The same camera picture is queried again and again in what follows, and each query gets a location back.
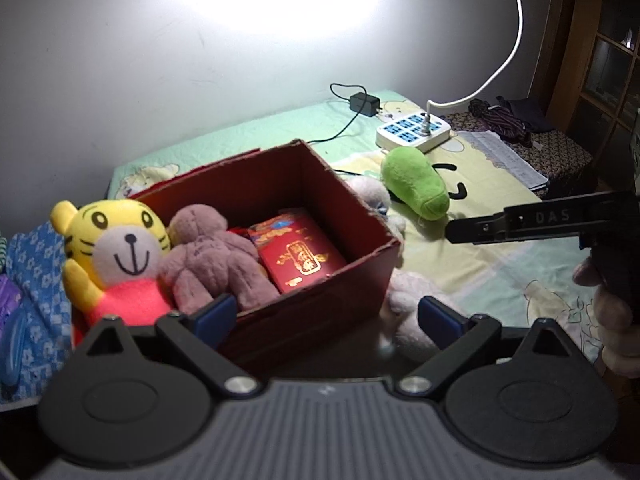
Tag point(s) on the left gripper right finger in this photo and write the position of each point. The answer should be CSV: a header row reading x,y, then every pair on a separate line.
x,y
489,362

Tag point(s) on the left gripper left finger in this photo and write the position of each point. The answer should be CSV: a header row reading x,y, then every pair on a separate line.
x,y
171,357

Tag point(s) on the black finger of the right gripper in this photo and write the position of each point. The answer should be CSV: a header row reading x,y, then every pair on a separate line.
x,y
563,217

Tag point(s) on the white bunny plush blue bow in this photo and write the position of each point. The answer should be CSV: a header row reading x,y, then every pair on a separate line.
x,y
400,332

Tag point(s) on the mauve teddy bear plush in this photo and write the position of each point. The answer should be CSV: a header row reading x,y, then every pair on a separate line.
x,y
207,260

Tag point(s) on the green plush toy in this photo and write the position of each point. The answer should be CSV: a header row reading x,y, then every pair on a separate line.
x,y
411,179

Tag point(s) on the pink bunny plush blue bow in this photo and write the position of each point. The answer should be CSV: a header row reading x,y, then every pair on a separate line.
x,y
377,198

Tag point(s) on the person's right hand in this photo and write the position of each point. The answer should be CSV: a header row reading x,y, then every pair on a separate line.
x,y
619,338

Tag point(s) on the brown patterned cushion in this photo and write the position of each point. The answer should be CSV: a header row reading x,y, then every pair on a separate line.
x,y
567,166

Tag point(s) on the stack of printed papers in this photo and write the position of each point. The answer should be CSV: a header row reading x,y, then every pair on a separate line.
x,y
502,156

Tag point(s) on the yellow tiger plush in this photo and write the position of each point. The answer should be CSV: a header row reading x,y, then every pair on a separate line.
x,y
113,250

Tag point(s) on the red gold envelope packet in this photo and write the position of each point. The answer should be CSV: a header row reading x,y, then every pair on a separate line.
x,y
294,250

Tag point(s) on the dark striped cloth bundle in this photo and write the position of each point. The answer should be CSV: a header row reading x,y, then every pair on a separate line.
x,y
500,120

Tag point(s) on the wooden cabinet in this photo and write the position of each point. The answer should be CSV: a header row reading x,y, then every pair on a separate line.
x,y
587,74

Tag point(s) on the red cardboard box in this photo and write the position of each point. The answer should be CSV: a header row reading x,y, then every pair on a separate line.
x,y
256,186

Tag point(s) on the blue floral cloth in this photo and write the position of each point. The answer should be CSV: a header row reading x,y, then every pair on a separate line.
x,y
34,264

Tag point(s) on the white blue power strip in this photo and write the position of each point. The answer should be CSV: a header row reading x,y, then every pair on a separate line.
x,y
414,130

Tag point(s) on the black power adapter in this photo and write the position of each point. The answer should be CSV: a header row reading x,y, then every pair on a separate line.
x,y
363,103

